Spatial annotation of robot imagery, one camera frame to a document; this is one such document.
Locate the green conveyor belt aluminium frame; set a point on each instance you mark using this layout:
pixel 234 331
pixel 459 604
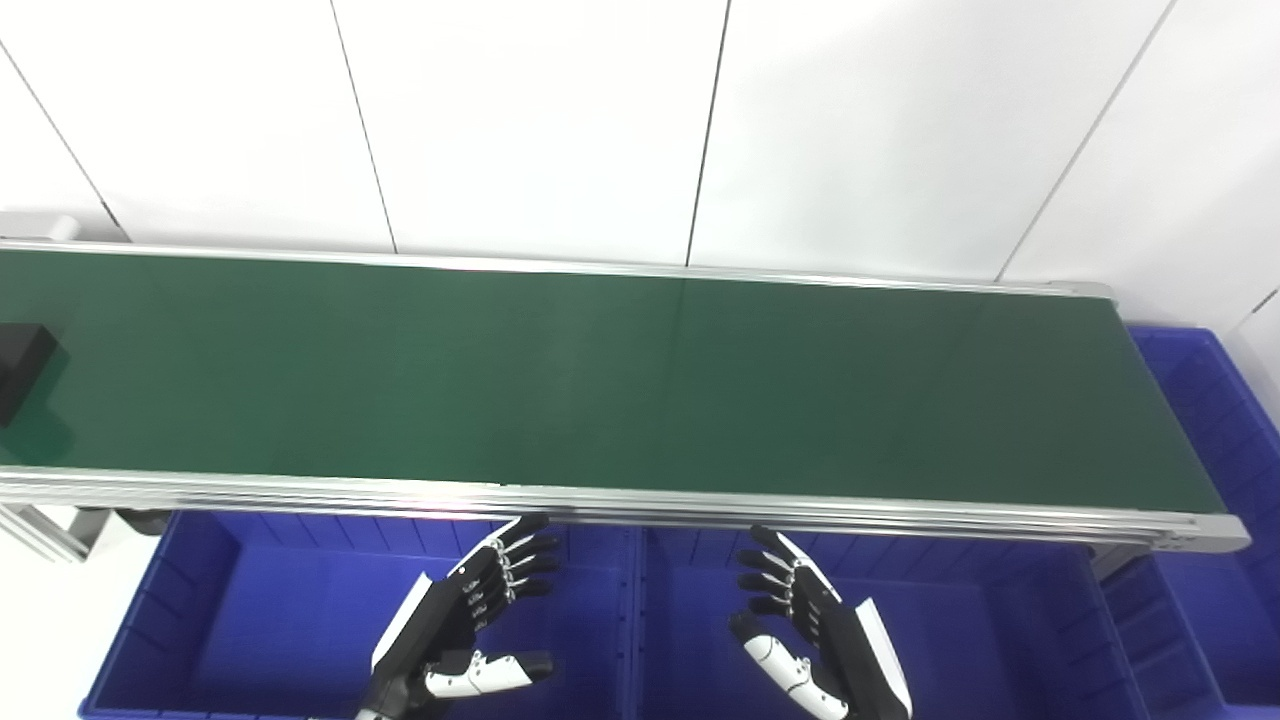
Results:
pixel 600 380

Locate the grey conveyor motor housing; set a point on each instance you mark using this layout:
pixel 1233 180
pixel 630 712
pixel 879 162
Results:
pixel 40 226

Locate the aluminium conveyor leg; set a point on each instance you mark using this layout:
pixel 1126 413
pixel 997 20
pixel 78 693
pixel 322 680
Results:
pixel 1115 560
pixel 50 530

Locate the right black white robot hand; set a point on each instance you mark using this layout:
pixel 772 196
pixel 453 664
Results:
pixel 840 640

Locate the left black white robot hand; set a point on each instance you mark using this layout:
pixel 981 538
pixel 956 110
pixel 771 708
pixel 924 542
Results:
pixel 450 610

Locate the blue plastic bin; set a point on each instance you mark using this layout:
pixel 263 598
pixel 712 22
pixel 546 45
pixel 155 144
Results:
pixel 270 620
pixel 1225 420
pixel 990 640

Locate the black cylinder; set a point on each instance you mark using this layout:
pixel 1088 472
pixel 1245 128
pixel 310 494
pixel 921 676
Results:
pixel 25 360

